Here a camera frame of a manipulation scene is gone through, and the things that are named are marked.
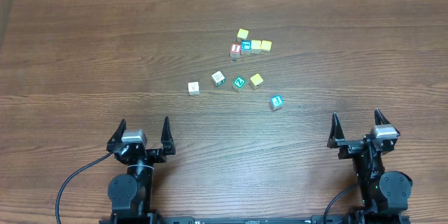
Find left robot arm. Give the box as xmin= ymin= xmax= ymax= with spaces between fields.
xmin=99 ymin=118 xmax=176 ymax=224

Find white patterned block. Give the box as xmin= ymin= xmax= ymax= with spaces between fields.
xmin=211 ymin=71 xmax=226 ymax=87

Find blue P block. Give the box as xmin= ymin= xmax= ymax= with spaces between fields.
xmin=269 ymin=95 xmax=284 ymax=111

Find yellow block middle row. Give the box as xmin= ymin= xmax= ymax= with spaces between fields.
xmin=251 ymin=40 xmax=262 ymax=54

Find plain white wooden block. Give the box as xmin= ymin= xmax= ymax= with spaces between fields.
xmin=188 ymin=82 xmax=200 ymax=95

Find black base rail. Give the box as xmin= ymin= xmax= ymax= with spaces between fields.
xmin=163 ymin=215 xmax=411 ymax=224

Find yellow block row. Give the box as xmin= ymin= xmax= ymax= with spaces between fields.
xmin=260 ymin=40 xmax=272 ymax=55
xmin=251 ymin=40 xmax=262 ymax=54

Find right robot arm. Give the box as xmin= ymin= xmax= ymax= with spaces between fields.
xmin=323 ymin=108 xmax=413 ymax=223

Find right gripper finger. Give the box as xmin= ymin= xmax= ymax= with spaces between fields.
xmin=328 ymin=112 xmax=345 ymax=147
xmin=374 ymin=108 xmax=390 ymax=125

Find blue letter block in row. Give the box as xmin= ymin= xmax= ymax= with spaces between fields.
xmin=241 ymin=40 xmax=251 ymax=55

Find red letter block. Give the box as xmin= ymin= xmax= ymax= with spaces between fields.
xmin=230 ymin=43 xmax=241 ymax=58

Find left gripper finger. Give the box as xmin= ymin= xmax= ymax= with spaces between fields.
xmin=107 ymin=119 xmax=126 ymax=147
xmin=160 ymin=116 xmax=176 ymax=155

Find green Z block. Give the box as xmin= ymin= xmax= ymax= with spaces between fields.
xmin=232 ymin=76 xmax=246 ymax=92

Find yellow block top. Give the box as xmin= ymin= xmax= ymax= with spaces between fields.
xmin=237 ymin=29 xmax=249 ymax=42

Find yellow block right row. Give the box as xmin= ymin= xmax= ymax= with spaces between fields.
xmin=260 ymin=40 xmax=272 ymax=55

